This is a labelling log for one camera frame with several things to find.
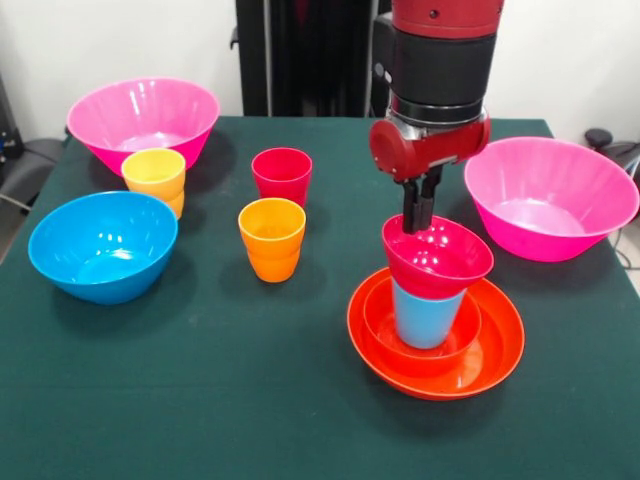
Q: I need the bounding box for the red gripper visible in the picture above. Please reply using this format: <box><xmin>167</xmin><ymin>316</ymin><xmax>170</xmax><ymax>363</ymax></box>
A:
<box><xmin>368</xmin><ymin>113</ymin><xmax>492</xmax><ymax>235</ymax></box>

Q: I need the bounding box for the small red plastic bowl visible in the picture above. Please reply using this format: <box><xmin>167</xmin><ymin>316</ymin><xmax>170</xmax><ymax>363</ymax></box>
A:
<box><xmin>381</xmin><ymin>213</ymin><xmax>495</xmax><ymax>301</ymax></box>

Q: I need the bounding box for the blue plastic cup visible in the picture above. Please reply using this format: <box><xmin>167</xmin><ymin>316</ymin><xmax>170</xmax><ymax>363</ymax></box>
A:
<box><xmin>393</xmin><ymin>282</ymin><xmax>466</xmax><ymax>350</ymax></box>

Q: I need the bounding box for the small orange plastic bowl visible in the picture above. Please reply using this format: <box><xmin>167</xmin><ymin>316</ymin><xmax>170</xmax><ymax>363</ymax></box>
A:
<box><xmin>363</xmin><ymin>274</ymin><xmax>483</xmax><ymax>379</ymax></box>

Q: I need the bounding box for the large pink plastic bowl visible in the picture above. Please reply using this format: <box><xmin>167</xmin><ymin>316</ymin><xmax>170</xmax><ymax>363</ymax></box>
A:
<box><xmin>66</xmin><ymin>77</ymin><xmax>221</xmax><ymax>177</ymax></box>
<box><xmin>463</xmin><ymin>137</ymin><xmax>640</xmax><ymax>263</ymax></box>

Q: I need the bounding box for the orange plastic cup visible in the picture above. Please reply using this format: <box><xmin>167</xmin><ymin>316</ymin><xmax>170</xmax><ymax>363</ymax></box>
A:
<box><xmin>238</xmin><ymin>197</ymin><xmax>307</xmax><ymax>284</ymax></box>

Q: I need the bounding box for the large orange plastic bowl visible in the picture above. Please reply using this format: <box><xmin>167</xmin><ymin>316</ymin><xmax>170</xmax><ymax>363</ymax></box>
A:
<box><xmin>346</xmin><ymin>265</ymin><xmax>526</xmax><ymax>402</ymax></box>

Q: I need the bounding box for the red plastic cup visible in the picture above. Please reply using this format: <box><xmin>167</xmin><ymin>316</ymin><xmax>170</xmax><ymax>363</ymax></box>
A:
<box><xmin>251</xmin><ymin>147</ymin><xmax>314</xmax><ymax>209</ymax></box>

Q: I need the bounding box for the yellow plastic cup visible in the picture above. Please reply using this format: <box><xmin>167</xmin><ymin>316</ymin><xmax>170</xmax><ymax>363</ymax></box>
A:
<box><xmin>121</xmin><ymin>148</ymin><xmax>187</xmax><ymax>221</ymax></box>

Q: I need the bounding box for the blue plastic bowl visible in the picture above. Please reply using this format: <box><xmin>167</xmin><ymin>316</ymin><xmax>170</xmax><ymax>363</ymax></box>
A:
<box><xmin>27</xmin><ymin>191</ymin><xmax>179</xmax><ymax>306</ymax></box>

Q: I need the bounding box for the dark green tablecloth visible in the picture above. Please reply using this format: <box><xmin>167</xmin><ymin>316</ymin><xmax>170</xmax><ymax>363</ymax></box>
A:
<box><xmin>0</xmin><ymin>116</ymin><xmax>640</xmax><ymax>480</ymax></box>

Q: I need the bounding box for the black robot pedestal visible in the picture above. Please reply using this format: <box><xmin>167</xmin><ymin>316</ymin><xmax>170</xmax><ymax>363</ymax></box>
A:
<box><xmin>230</xmin><ymin>0</ymin><xmax>404</xmax><ymax>119</ymax></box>

